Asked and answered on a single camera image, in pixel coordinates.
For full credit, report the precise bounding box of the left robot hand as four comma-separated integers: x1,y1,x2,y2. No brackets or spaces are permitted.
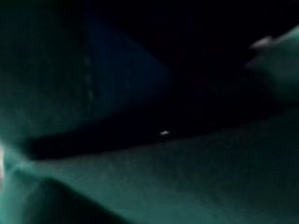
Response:
130,0,299,143

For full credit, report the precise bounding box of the green cloth garment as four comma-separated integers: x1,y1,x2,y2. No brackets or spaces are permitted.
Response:
0,0,299,224

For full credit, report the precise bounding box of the dark blue cloth garment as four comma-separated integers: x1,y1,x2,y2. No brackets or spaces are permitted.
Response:
85,25,175,122

